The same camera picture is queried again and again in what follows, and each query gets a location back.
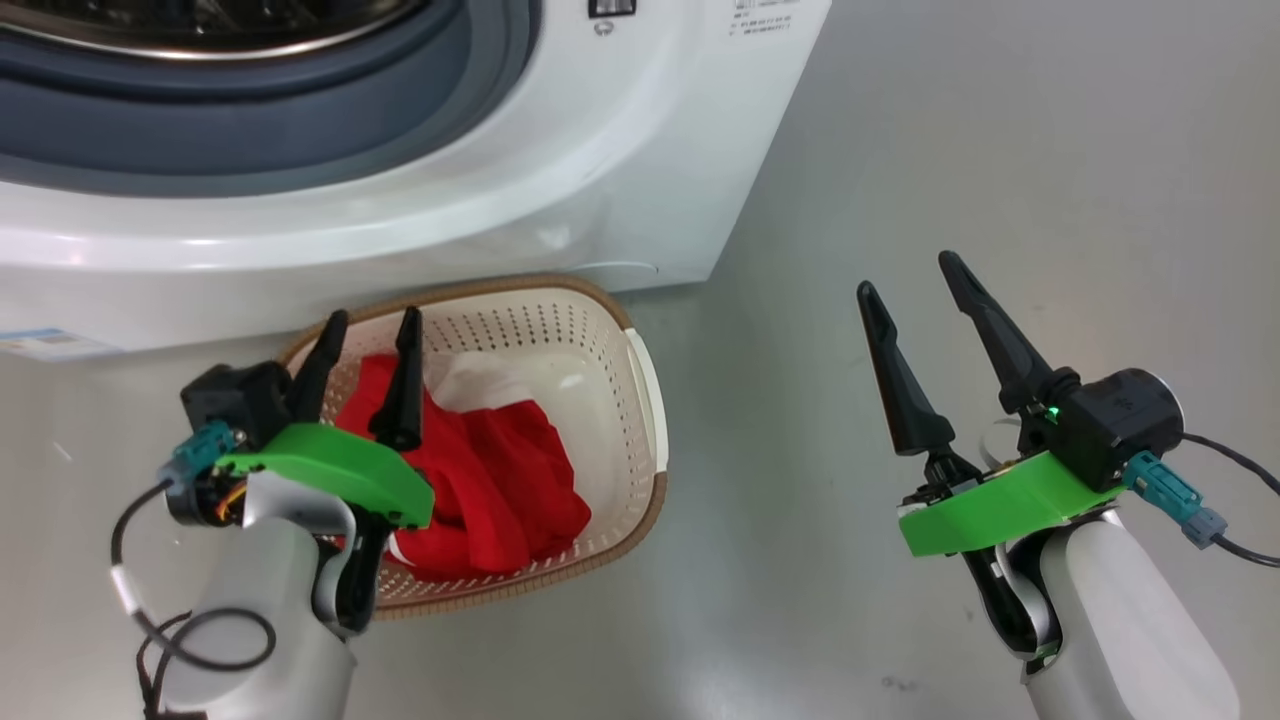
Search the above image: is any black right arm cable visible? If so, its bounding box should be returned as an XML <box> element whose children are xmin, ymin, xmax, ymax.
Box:
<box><xmin>1180</xmin><ymin>432</ymin><xmax>1280</xmax><ymax>569</ymax></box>

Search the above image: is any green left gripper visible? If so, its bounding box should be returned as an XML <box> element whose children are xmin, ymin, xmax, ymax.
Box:
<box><xmin>218</xmin><ymin>305</ymin><xmax>436</xmax><ymax>531</ymax></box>

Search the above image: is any stainless steel washer drum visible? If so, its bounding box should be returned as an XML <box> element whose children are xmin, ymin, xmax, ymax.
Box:
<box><xmin>0</xmin><ymin>0</ymin><xmax>441</xmax><ymax>61</ymax></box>

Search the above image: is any white front-load washing machine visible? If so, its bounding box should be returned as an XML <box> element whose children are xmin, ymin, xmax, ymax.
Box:
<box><xmin>0</xmin><ymin>0</ymin><xmax>833</xmax><ymax>356</ymax></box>

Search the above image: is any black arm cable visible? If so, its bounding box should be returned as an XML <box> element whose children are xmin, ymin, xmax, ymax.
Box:
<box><xmin>1180</xmin><ymin>432</ymin><xmax>1280</xmax><ymax>569</ymax></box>
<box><xmin>110</xmin><ymin>480</ymin><xmax>278</xmax><ymax>720</ymax></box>

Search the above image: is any blue energy label sticker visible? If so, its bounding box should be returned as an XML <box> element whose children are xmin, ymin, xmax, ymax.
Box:
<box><xmin>0</xmin><ymin>328</ymin><xmax>121</xmax><ymax>363</ymax></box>

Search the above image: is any red garment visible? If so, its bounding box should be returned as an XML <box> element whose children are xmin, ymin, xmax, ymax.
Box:
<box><xmin>330</xmin><ymin>352</ymin><xmax>593</xmax><ymax>583</ymax></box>

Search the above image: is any grey rubber door gasket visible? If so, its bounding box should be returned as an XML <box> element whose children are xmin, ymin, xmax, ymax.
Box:
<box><xmin>0</xmin><ymin>0</ymin><xmax>543</xmax><ymax>198</ymax></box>

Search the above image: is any teal camera cable connector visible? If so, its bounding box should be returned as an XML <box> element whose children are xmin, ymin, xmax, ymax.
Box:
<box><xmin>1122</xmin><ymin>452</ymin><xmax>1229</xmax><ymax>549</ymax></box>
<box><xmin>160</xmin><ymin>420</ymin><xmax>241</xmax><ymax>491</ymax></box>

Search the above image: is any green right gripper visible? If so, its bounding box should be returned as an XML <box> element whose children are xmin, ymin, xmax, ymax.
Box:
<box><xmin>856</xmin><ymin>250</ymin><xmax>1126</xmax><ymax>558</ymax></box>

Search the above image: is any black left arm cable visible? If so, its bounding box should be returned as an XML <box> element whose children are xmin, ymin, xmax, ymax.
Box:
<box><xmin>110</xmin><ymin>480</ymin><xmax>278</xmax><ymax>720</ymax></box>

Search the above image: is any cream basket with brown rim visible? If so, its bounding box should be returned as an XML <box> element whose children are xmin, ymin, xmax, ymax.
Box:
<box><xmin>275</xmin><ymin>275</ymin><xmax>669</xmax><ymax>619</ymax></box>

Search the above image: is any small printed text label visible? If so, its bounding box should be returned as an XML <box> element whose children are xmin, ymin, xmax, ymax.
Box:
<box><xmin>728</xmin><ymin>0</ymin><xmax>801</xmax><ymax>39</ymax></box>

